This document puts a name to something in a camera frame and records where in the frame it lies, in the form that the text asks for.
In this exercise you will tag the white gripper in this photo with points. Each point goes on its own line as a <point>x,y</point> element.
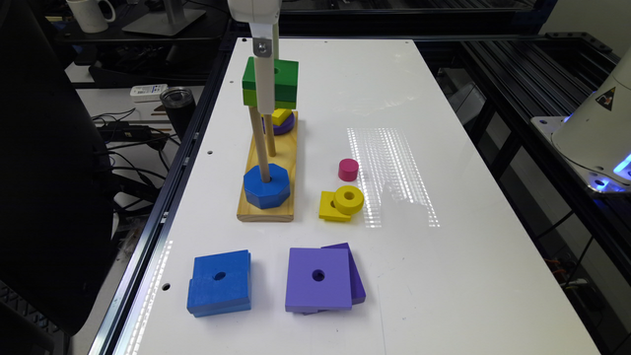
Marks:
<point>265,44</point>

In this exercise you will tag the dark green square block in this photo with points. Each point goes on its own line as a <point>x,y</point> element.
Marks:
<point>286,79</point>

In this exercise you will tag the light green square block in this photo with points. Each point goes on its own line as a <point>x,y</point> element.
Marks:
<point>250,100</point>

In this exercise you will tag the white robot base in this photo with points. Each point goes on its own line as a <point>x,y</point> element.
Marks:
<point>595,139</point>

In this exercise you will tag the yellow hexagon block on peg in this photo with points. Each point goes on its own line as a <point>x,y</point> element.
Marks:
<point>279,115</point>

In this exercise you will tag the purple round disc block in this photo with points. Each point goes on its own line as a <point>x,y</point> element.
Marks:
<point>286,127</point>

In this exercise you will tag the pink cylinder block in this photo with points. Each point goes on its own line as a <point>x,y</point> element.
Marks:
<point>348,169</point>

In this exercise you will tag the blue octagon block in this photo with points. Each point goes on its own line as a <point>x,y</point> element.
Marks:
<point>267,195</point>

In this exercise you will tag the yellow square block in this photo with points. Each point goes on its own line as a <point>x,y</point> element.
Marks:
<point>328,212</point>

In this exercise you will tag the upper blue square block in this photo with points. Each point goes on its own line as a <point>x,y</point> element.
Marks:
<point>224,270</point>

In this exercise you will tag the blue square block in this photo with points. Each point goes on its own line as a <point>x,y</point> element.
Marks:
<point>224,270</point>
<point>208,296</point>

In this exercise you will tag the top purple square block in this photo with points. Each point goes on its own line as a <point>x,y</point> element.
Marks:
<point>318,279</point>

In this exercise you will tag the lower blue square block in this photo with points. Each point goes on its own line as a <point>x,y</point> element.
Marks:
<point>208,296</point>

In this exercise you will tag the grey monitor stand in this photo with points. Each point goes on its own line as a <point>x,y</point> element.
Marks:
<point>172,21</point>

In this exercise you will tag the middle wooden peg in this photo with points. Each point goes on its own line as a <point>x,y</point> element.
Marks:
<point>269,135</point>

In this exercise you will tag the wooden peg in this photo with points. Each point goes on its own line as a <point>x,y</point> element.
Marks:
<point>260,145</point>
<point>269,135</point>

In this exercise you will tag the black tumbler cup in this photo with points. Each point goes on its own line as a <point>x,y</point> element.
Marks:
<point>180,105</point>

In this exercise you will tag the front wooden peg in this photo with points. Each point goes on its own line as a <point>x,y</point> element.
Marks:
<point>260,145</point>

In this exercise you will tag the white label box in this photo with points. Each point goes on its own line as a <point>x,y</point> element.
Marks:
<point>148,93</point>

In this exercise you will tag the white mug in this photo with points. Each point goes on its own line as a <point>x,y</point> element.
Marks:
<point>89,15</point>

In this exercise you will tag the black office chair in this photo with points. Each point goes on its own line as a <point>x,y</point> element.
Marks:
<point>56,201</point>

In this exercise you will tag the black power adapter with cables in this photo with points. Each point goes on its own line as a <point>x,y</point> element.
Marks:
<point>139,155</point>

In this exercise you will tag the yellow ring block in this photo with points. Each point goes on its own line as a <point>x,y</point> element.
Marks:
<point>348,199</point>

